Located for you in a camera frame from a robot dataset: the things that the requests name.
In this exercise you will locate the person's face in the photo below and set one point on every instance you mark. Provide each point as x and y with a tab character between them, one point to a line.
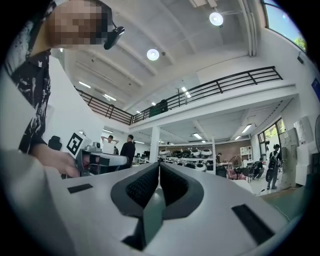
75	25

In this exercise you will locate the round ceiling lamp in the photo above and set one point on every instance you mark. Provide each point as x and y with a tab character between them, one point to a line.
153	54
216	18

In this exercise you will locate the black balcony railing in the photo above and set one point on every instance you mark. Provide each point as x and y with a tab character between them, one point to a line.
220	87

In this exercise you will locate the black and white patterned shirt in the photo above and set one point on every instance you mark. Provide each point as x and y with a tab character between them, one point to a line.
27	82

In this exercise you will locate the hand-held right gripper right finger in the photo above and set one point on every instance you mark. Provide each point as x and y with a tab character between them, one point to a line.
212	225

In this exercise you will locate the black head-mounted camera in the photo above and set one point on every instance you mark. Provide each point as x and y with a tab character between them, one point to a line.
112	40

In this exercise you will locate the blue wall sign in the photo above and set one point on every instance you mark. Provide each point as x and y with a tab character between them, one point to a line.
316	86

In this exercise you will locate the black wall speaker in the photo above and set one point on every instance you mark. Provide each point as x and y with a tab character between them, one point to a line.
300	59

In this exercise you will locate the tall white cabinet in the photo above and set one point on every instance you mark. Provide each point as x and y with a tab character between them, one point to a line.
290	155

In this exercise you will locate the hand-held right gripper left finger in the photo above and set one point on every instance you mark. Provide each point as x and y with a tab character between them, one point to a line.
95	212

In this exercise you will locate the shelf of white domed robots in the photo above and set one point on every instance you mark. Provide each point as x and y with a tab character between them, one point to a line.
185	152

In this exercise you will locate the skylight window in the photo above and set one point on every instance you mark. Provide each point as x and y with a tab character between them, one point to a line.
282	20

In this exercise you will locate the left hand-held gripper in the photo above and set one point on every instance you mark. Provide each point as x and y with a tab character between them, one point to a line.
75	143

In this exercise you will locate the black floor fan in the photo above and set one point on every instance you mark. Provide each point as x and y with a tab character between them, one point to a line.
235	162

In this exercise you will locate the black-framed window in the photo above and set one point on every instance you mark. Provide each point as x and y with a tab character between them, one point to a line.
270	132

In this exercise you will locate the black office chair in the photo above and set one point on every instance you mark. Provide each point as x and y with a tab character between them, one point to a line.
55	143

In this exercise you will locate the person's left hand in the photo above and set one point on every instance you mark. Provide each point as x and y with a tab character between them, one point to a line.
66	165

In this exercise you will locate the person's left forearm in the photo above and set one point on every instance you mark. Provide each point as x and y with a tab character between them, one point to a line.
46	153

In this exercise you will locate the white cubby shelf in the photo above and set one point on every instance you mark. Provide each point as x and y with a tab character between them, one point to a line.
246	152

